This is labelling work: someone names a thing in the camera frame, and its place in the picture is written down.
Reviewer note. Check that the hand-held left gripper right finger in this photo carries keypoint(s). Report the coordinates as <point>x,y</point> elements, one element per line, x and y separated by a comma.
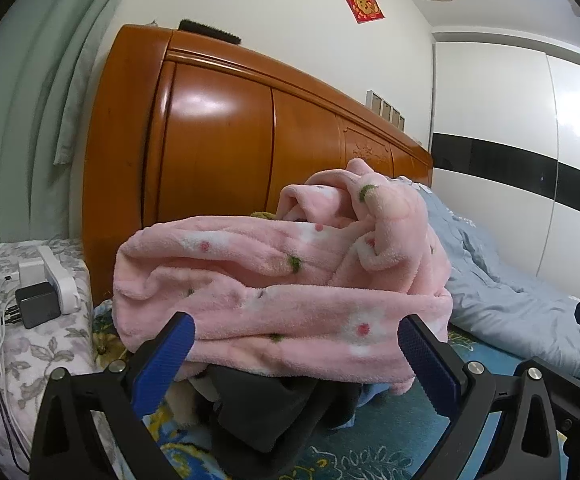
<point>427,365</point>

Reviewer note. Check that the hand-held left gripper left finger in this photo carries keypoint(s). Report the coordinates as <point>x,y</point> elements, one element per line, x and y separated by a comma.
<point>162,360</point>

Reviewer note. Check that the pink floral fleece garment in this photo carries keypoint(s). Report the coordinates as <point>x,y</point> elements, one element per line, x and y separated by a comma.
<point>270,270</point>

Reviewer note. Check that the teal floral bed blanket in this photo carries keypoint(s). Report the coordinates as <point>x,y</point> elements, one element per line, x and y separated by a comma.
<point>395,440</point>

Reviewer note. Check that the light blue floral quilt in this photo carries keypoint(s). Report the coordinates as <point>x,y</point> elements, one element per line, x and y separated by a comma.
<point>495,290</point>

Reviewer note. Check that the dark grey garment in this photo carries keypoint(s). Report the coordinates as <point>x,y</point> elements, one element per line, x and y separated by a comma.
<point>260,410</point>

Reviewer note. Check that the grey floral nightstand cloth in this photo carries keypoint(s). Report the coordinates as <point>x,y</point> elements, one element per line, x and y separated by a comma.
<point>45,355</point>

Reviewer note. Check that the white power strip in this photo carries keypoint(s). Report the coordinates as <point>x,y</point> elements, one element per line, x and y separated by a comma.
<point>62,280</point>

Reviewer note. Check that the black charger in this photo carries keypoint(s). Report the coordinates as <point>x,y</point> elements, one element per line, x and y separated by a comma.
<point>37,305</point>

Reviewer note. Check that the olive green cloth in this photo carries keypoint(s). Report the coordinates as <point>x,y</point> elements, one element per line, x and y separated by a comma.
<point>262,215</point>

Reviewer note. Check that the wooden headboard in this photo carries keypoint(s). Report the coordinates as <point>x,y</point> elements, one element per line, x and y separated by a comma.
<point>220,135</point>

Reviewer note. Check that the white wardrobe with black stripe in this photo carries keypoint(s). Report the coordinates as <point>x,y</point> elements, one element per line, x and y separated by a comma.
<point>495,90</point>

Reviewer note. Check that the pale green curtain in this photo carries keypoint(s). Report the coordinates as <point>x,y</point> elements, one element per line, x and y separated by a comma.
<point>20,110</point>

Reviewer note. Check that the black brush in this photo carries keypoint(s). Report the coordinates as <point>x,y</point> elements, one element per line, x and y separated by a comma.
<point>210,31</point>

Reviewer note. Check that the wall switch panel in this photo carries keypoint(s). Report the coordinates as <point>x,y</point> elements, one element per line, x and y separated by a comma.
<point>385,108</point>

